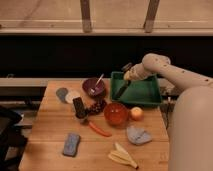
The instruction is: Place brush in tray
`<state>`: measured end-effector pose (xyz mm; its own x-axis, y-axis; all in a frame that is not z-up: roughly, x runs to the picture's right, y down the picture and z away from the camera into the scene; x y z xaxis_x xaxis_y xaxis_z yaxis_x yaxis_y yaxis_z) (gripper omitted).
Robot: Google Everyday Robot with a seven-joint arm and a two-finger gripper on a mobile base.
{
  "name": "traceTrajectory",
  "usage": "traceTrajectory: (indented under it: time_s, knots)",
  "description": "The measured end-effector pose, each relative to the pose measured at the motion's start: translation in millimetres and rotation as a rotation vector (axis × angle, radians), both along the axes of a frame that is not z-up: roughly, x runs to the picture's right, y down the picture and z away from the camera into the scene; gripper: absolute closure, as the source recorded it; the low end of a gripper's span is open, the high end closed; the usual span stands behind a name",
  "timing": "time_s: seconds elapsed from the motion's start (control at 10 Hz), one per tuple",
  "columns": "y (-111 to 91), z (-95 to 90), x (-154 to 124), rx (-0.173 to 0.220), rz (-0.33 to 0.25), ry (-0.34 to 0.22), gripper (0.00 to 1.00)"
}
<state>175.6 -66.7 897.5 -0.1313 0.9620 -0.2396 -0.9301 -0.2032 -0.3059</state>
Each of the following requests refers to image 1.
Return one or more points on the dark grape bunch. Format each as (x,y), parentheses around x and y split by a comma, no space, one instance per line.
(97,107)

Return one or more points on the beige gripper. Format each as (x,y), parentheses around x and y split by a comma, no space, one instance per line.
(134,72)

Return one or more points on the grey crumpled cloth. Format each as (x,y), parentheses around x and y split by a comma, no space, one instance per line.
(138,136)

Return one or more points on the orange bowl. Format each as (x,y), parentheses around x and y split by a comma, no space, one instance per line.
(116,114)

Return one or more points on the apple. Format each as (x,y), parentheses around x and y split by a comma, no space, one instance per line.
(136,113)

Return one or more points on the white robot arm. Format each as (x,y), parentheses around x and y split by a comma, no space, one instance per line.
(191,135)

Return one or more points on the white spoon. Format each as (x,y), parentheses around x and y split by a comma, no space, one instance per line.
(92,90)

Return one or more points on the black chair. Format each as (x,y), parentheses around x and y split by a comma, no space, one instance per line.
(10,136)

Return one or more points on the purple bowl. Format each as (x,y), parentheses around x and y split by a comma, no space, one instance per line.
(100,89)

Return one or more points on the blue sponge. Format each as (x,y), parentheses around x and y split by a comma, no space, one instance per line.
(71,145)

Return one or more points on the green plastic tray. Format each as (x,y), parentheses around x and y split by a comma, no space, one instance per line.
(139,93)

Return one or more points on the yellow corn cob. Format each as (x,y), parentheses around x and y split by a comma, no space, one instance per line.
(120,155)

